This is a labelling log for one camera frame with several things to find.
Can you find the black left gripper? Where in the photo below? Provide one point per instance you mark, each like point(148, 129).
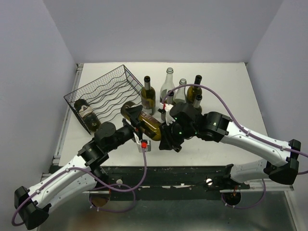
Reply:
point(134, 113)

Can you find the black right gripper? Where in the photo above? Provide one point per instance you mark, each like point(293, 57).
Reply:
point(168, 140)

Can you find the green bottle brown label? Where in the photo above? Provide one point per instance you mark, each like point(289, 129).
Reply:
point(149, 125)

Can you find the green bottle white label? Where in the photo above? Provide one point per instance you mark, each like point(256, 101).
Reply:
point(86, 113)

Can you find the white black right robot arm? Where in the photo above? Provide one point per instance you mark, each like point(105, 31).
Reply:
point(278, 161)

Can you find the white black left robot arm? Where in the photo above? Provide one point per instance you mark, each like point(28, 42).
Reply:
point(82, 173)

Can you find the tall clear glass bottle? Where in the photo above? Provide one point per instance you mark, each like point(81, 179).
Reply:
point(168, 84)

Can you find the short clear glass bottle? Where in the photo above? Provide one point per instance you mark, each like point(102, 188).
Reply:
point(180, 95)

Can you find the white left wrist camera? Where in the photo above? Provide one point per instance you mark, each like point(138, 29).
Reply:
point(143, 145)

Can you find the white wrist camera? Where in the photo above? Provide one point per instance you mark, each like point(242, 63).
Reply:
point(143, 145)
point(169, 118)

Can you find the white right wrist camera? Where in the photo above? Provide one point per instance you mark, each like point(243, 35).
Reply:
point(169, 118)

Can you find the black wire wine rack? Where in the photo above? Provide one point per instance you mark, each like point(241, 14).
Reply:
point(107, 94)

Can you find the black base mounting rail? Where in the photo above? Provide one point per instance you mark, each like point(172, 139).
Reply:
point(170, 183)

